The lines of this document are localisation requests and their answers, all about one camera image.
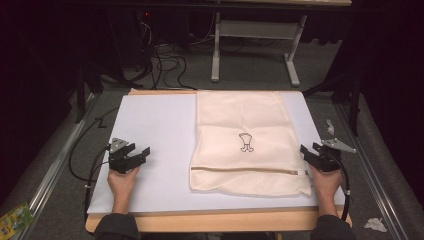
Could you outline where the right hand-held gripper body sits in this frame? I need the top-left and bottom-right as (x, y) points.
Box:
(308, 138), (357, 173)

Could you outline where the left hand-held gripper cable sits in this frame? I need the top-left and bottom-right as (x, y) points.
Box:
(83, 143), (112, 223)

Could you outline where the cream mesh laundry bag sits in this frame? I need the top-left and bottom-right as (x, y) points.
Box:
(189, 90), (313, 198)

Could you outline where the white desk frame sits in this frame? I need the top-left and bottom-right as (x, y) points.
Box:
(210, 11), (308, 88)

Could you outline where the hand-held gripper cable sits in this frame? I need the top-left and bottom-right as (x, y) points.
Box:
(328, 152), (351, 223)
(83, 143), (112, 223)

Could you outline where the person's left hand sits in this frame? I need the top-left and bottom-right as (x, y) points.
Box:
(107, 165), (141, 205)

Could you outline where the black stand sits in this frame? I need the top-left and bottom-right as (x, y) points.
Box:
(73, 59), (105, 125)
(301, 71), (364, 138)

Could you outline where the person's right hand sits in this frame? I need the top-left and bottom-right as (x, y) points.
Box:
(309, 164), (344, 203)

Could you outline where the black cable loop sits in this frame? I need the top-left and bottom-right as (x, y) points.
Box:
(68, 106), (120, 183)

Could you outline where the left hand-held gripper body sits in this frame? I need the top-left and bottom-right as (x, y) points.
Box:
(108, 137), (147, 175)

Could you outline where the wooden table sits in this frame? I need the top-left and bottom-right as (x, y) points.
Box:
(84, 88), (353, 234)

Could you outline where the green packet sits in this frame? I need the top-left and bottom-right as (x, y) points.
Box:
(0, 201), (36, 240)

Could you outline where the large crumpled white tissue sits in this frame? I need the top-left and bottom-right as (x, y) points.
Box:
(363, 217), (389, 234)

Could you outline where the right hand-held gripper cable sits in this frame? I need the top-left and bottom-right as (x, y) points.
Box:
(328, 152), (351, 223)

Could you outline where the tangle of black cables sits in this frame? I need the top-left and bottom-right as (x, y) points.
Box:
(132, 19), (198, 91)

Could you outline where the metal floor rail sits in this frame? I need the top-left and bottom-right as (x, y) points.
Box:
(14, 92), (97, 240)
(334, 103), (403, 240)

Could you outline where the white table mat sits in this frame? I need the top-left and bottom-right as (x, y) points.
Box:
(87, 91), (349, 215)

